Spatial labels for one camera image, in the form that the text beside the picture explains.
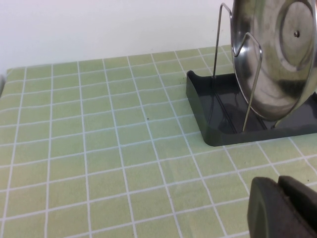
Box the green checked tablecloth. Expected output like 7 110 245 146
0 44 317 238

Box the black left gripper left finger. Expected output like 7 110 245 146
247 176 317 238

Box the dark grey wire lid rack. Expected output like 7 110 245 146
185 2 317 147

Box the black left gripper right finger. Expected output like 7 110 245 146
277 175 317 231

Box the stainless steel pot lid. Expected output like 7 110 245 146
230 0 317 123

